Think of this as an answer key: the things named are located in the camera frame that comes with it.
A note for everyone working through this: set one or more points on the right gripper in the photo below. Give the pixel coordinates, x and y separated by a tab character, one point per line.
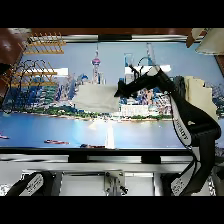
133	86

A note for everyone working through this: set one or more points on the white shirt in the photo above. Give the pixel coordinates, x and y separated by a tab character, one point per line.
95	98

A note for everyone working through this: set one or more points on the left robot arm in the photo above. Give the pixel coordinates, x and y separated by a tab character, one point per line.
25	185

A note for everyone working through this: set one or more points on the black garment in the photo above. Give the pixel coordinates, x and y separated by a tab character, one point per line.
179	86

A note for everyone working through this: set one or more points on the cream garment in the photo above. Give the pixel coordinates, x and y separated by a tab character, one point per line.
200	96

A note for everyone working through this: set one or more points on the white garment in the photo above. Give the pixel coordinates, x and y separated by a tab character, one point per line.
213	41

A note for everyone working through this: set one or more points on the silver frame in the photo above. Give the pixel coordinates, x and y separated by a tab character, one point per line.
100	165

